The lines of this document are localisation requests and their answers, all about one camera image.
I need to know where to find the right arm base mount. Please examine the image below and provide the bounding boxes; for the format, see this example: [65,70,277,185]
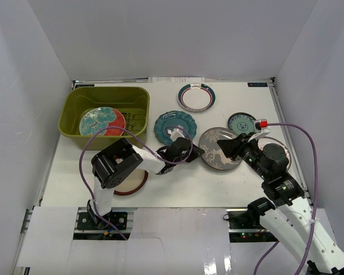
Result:
[222,210,277,243]

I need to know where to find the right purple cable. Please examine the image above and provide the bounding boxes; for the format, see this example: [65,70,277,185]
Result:
[252,121,319,275]

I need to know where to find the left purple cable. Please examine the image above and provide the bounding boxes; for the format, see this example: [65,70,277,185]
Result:
[79,125,194,241]

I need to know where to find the green plastic bin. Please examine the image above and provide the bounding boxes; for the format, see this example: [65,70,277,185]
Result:
[58,87,150,151]

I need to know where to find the beige plate with red rim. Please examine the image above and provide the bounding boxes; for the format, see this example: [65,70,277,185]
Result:
[114,170,148,196]

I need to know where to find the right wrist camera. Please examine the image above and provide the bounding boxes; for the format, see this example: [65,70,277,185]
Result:
[248,119,271,142]

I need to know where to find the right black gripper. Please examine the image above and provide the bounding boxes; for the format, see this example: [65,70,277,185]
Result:
[216,132,269,180]

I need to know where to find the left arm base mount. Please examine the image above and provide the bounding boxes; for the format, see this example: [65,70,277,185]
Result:
[73,211,130,241]

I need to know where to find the grey deer pattern plate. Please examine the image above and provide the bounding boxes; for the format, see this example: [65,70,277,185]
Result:
[198,127,242,171]

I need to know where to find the white plate with teal rim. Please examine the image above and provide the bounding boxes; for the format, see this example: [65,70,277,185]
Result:
[177,84,216,113]

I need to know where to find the papers at back edge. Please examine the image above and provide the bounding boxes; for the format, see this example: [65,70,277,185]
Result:
[148,77,205,84]

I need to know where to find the small green blue patterned plate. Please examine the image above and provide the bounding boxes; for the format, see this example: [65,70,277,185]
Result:
[227,112,256,135]

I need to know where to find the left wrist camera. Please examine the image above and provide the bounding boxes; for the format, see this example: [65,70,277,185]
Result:
[167,128,185,142]

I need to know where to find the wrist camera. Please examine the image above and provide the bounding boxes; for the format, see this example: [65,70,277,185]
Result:
[248,119,271,142]
[167,128,185,142]

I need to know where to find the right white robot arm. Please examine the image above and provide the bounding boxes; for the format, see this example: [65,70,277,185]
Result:
[217,134,344,274]

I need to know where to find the white plate with orange pattern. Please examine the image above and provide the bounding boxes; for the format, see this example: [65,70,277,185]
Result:
[258,136,292,171]

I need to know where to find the teal scalloped plate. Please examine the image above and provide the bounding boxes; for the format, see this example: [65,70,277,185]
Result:
[154,111,197,146]

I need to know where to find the purple cable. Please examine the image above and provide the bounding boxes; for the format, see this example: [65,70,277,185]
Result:
[252,121,319,275]
[79,125,194,241]

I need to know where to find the red and teal floral plate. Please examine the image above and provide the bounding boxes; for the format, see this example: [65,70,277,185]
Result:
[79,107,126,136]

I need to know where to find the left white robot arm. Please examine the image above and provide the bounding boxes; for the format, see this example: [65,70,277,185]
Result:
[87,137,205,229]

